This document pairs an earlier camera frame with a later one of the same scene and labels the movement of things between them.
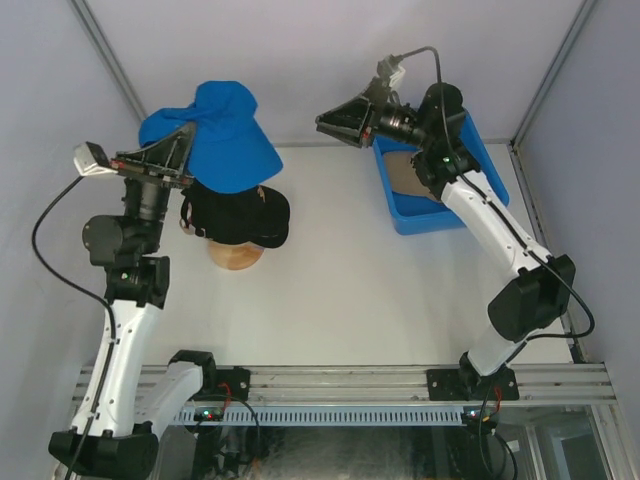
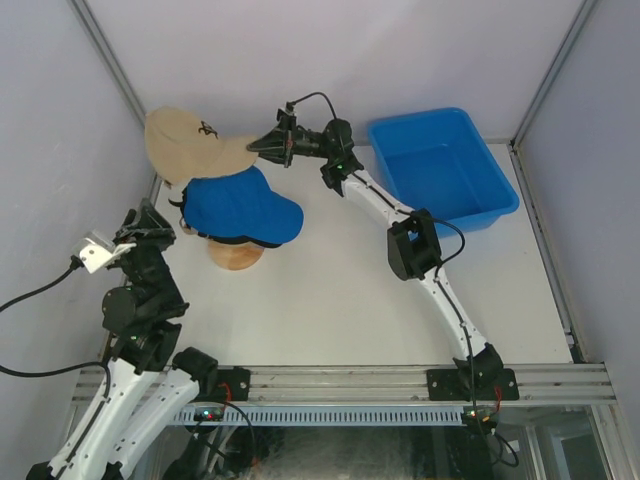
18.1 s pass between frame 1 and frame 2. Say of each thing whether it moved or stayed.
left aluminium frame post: stayed
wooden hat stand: stayed
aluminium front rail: stayed
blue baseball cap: moved
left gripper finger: moved
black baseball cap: moved
